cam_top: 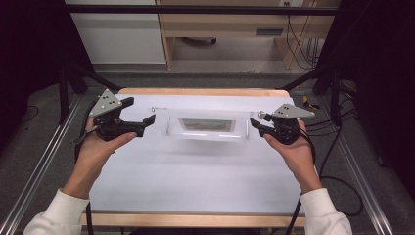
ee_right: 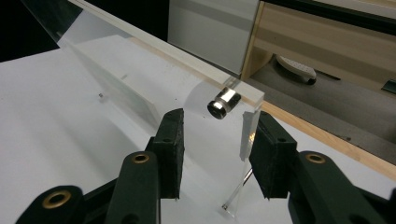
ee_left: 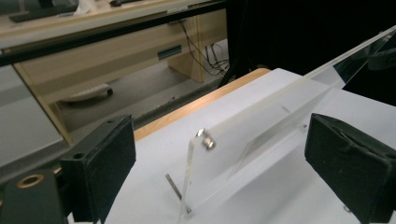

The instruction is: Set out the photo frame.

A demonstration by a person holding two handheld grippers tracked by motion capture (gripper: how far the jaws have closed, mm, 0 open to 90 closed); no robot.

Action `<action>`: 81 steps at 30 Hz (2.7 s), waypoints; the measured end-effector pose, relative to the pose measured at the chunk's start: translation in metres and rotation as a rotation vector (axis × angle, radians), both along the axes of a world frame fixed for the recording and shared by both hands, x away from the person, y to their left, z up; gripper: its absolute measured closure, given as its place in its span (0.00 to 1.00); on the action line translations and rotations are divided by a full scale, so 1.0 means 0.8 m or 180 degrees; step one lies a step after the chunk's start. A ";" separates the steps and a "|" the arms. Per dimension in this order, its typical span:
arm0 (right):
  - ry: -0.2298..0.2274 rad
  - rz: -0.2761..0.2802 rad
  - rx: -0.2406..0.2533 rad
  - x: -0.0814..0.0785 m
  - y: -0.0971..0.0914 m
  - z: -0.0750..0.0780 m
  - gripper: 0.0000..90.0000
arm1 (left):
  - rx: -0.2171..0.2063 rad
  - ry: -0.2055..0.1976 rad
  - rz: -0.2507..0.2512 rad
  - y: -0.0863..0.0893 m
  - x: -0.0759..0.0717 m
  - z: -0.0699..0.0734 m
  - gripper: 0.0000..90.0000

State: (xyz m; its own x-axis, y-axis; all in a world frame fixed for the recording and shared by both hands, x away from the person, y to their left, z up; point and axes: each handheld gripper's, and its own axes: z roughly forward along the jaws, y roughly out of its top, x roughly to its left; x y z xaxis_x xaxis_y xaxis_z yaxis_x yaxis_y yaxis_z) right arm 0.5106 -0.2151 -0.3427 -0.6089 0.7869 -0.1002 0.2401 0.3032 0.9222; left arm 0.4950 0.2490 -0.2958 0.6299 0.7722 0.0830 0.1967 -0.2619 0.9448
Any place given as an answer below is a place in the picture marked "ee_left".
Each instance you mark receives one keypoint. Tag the round metal screw knob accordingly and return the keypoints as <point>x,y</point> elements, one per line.
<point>207,140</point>

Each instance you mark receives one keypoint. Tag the white power strip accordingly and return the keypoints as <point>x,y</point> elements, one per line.
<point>87,93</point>

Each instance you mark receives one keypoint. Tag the light wooden desk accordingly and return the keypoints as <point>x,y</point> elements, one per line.
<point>124,53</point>

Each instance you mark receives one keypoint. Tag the grey panel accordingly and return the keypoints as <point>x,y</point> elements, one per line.
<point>21,124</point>

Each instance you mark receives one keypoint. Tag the small metal screw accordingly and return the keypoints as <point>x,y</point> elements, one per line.
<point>188,211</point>
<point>304,126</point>

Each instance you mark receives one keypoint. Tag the long metal rod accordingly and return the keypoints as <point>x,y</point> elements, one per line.
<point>173,186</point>

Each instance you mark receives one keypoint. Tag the clear acrylic panel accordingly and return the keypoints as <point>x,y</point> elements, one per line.
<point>264,130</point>

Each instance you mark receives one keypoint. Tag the small metal part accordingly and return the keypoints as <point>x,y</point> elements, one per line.
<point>347,208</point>

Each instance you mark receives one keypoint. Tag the black curtain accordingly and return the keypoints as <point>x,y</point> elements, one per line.
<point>295,31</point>

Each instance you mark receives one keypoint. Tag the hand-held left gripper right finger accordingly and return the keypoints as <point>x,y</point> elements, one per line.
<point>351,168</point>

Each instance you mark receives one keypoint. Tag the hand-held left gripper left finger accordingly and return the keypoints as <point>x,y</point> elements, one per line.
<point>99,165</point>

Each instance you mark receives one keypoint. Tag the black keyboard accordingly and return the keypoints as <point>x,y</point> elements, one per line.
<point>40,14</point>

